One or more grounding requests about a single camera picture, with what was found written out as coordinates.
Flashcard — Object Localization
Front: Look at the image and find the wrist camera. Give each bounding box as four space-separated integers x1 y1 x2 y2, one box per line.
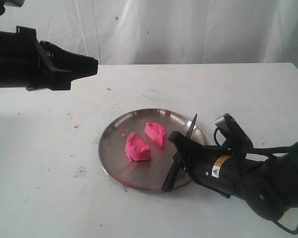
213 113 253 151
0 0 25 7

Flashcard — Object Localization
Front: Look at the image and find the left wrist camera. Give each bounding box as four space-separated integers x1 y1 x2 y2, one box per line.
0 0 25 7

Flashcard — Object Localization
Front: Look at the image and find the pink clay half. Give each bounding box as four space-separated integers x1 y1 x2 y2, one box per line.
125 132 152 162
145 122 166 148

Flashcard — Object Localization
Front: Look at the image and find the black knife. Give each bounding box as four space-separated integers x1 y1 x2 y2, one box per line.
161 113 198 192

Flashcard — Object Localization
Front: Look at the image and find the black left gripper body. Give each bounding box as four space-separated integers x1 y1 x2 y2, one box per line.
0 26 71 91

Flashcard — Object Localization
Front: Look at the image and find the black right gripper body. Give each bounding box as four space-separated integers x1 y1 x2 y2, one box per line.
183 146 243 198

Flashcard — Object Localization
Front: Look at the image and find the round steel plate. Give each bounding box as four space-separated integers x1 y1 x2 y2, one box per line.
97 108 211 193

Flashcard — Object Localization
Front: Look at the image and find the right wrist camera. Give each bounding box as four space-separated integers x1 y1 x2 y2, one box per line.
213 113 253 151

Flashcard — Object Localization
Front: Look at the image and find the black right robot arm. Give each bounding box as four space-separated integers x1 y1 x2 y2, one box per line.
168 131 298 222

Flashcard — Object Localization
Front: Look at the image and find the white backdrop sheet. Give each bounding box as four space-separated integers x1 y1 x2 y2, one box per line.
0 0 298 66

